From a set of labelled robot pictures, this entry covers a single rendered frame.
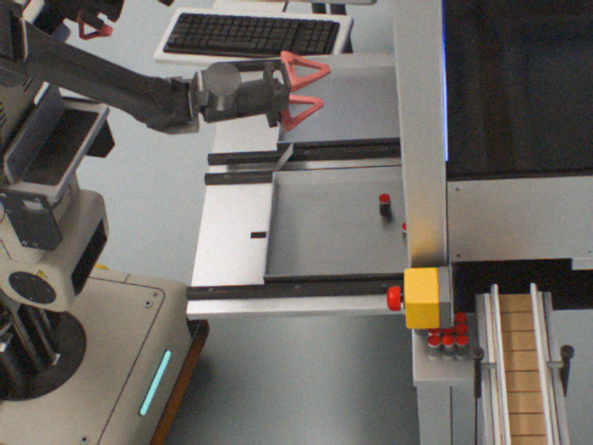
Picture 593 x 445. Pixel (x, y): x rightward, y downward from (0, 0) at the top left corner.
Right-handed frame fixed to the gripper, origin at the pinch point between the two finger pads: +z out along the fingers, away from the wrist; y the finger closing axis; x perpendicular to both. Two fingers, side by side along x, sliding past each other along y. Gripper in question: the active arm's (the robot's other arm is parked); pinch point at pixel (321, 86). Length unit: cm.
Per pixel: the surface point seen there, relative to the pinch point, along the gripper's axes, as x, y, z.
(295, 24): -54, 57, 15
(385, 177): 1.9, 32.2, 15.9
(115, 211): -66, 155, -31
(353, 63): -31, 42, 20
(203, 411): 10, 129, -20
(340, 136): -12.1, 38.3, 11.6
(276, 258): 13.9, 32.9, -8.6
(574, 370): 46, 36, 40
